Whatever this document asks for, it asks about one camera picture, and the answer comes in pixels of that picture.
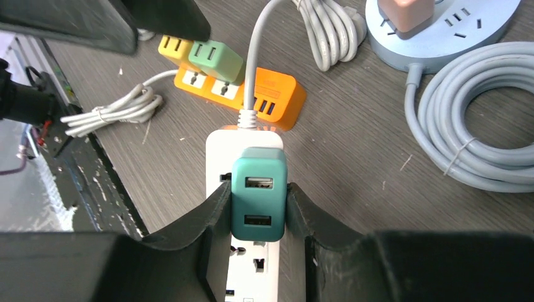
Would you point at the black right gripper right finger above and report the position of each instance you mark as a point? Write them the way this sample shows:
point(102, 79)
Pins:
point(329, 261)

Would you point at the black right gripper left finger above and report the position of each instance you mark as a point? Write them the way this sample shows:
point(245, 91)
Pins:
point(187, 260)

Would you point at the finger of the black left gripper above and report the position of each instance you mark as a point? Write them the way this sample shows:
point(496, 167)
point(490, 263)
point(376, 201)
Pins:
point(177, 18)
point(105, 25)

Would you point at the white power strip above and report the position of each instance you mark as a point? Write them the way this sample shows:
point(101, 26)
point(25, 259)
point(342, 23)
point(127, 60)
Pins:
point(253, 274)

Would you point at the teal plug adapter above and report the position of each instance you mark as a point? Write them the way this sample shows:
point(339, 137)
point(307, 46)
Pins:
point(258, 195)

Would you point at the pink adapter on round socket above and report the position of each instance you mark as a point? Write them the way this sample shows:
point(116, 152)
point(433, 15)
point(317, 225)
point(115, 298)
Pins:
point(407, 15)

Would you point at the round blue power socket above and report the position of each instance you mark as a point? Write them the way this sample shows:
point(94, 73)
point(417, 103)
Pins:
point(455, 28)

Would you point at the yellow adapter on orange strip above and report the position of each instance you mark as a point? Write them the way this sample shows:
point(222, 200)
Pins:
point(177, 51)

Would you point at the green adapter on orange strip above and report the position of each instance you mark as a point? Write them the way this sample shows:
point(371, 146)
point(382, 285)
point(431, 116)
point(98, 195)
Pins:
point(217, 60)

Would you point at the orange power strip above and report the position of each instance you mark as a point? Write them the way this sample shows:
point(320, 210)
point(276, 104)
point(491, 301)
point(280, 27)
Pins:
point(279, 97)

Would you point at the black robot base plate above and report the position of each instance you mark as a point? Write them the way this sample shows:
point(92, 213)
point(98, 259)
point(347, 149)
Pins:
point(84, 190)

